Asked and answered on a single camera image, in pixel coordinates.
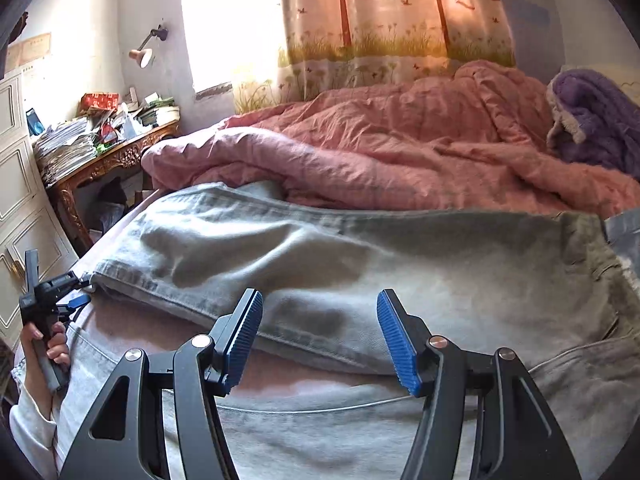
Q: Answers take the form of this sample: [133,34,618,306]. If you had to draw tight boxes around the pink quilt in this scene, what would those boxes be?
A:
[141,60,640,221]

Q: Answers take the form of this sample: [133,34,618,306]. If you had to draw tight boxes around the red box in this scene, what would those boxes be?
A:
[80,92,120,113]

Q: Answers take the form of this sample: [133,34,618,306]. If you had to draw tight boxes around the stack of green books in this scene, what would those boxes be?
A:
[137,95,181,126]

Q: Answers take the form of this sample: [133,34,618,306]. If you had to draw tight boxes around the white panelled cabinet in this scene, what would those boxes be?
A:
[0,70,81,346]

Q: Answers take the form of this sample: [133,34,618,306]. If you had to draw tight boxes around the printed tree curtain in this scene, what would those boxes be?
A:
[232,0,516,113]

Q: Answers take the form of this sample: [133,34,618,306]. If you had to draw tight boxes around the light grey denim pants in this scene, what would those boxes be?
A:
[80,182,640,378]

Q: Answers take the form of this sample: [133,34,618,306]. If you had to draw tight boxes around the paper sheet on wall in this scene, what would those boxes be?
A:
[7,32,52,68]

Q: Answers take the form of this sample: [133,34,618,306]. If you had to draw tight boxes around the purple fleece blanket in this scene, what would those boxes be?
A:
[546,70,640,181]

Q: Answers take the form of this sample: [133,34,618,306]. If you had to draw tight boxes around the person's left forearm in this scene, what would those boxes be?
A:
[9,389,65,480]

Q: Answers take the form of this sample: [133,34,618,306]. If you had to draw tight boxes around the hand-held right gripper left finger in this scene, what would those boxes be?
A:
[59,287,264,480]

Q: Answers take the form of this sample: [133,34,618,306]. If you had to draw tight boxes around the grey sweatpants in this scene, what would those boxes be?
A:
[12,305,640,480]

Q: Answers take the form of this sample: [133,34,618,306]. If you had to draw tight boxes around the person's left hand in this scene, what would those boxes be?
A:
[19,321,72,417]

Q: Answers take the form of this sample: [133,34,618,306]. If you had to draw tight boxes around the stack of papers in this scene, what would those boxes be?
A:
[32,117,98,183]

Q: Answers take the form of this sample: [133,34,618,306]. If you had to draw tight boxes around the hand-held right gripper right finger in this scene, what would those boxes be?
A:
[376,289,583,480]

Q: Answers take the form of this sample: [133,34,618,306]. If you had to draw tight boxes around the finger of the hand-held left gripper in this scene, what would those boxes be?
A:
[56,294,92,322]
[50,271,95,293]

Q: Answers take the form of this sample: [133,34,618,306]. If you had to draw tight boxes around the wall lamp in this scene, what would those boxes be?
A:
[128,25,168,68]

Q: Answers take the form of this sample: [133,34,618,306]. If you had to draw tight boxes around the carved wooden desk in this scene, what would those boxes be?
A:
[47,120,181,256]

